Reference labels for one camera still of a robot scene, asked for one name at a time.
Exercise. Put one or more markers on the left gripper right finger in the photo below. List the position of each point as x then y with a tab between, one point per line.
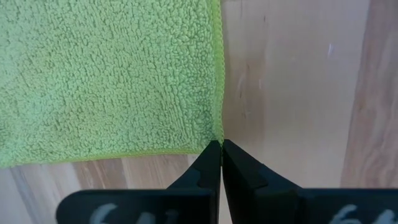
264	202

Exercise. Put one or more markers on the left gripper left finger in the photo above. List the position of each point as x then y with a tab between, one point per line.
192	205

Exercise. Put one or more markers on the lime green microfiber towel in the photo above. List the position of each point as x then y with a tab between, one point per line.
109	77

